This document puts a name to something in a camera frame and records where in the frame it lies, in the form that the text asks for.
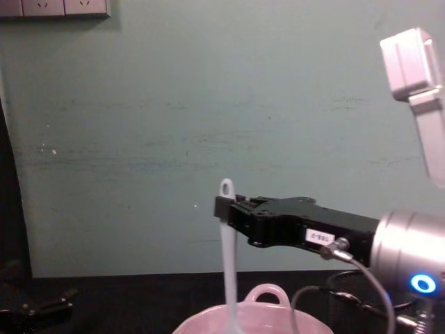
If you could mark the black table cloth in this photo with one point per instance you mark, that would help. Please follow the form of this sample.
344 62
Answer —
139 299

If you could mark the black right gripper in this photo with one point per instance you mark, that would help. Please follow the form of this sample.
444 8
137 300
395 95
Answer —
313 222

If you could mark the white wall socket panel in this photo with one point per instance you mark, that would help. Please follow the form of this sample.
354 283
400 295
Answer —
55 7

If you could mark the dark upright panel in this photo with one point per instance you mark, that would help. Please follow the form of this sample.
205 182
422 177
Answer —
12 208

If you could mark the white plastic spoon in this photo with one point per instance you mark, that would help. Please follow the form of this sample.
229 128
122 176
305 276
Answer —
229 257

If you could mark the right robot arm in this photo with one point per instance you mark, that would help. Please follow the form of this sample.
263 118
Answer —
403 243

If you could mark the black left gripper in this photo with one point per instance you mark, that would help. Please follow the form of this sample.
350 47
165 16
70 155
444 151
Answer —
14 318

